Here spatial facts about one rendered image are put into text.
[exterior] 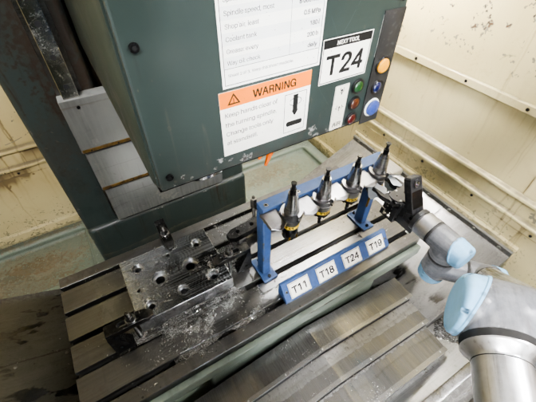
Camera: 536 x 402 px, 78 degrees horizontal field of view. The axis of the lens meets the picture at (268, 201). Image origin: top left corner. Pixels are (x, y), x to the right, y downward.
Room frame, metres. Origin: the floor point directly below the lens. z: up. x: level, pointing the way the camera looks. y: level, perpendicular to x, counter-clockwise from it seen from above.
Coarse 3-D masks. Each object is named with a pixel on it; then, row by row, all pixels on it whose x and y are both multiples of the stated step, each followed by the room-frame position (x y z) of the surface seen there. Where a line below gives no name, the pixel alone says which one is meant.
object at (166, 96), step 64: (64, 0) 0.89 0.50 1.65; (128, 0) 0.37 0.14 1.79; (192, 0) 0.40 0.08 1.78; (384, 0) 0.55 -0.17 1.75; (128, 64) 0.36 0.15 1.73; (192, 64) 0.39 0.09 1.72; (320, 64) 0.50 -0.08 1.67; (128, 128) 0.45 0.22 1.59; (192, 128) 0.39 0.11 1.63; (320, 128) 0.51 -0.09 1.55
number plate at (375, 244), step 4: (376, 236) 0.74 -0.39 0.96; (380, 236) 0.74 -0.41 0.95; (368, 240) 0.72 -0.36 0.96; (372, 240) 0.72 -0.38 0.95; (376, 240) 0.73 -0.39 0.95; (380, 240) 0.73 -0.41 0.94; (368, 244) 0.71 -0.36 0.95; (372, 244) 0.71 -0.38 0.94; (376, 244) 0.72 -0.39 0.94; (380, 244) 0.72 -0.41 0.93; (368, 248) 0.70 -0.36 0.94; (372, 248) 0.70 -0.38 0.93; (376, 248) 0.71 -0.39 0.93; (380, 248) 0.71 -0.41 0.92; (368, 252) 0.69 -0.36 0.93; (372, 252) 0.69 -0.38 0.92
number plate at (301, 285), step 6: (306, 276) 0.57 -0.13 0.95; (294, 282) 0.55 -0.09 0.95; (300, 282) 0.55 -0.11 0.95; (306, 282) 0.56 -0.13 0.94; (288, 288) 0.53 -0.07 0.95; (294, 288) 0.53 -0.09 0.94; (300, 288) 0.54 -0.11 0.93; (306, 288) 0.54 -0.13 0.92; (294, 294) 0.52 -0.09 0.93; (300, 294) 0.52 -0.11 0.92
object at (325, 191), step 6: (324, 180) 0.66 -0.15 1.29; (330, 180) 0.66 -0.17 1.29; (324, 186) 0.65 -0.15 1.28; (330, 186) 0.66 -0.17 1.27; (318, 192) 0.66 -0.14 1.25; (324, 192) 0.65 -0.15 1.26; (330, 192) 0.66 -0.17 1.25; (318, 198) 0.65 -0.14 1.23; (324, 198) 0.65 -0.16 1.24; (330, 198) 0.65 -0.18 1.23
